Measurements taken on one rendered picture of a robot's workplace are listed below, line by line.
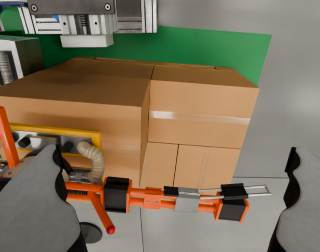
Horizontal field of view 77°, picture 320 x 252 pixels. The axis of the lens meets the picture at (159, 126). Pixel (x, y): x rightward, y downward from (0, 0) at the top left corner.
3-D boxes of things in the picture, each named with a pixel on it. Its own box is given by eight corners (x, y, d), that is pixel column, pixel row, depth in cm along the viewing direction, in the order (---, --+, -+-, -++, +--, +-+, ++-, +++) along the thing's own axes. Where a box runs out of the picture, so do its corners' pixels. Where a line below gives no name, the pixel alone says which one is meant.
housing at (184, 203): (173, 200, 66) (174, 212, 62) (176, 185, 63) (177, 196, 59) (194, 202, 67) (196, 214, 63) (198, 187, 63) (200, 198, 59)
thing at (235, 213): (212, 207, 67) (215, 220, 62) (217, 190, 63) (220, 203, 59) (237, 209, 67) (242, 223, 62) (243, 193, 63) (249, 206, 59)
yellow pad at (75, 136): (5, 146, 71) (-6, 154, 67) (-3, 120, 66) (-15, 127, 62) (102, 155, 71) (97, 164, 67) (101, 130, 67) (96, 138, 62)
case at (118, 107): (52, 134, 128) (8, 177, 93) (39, 70, 109) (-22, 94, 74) (147, 141, 128) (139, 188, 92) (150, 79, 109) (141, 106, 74)
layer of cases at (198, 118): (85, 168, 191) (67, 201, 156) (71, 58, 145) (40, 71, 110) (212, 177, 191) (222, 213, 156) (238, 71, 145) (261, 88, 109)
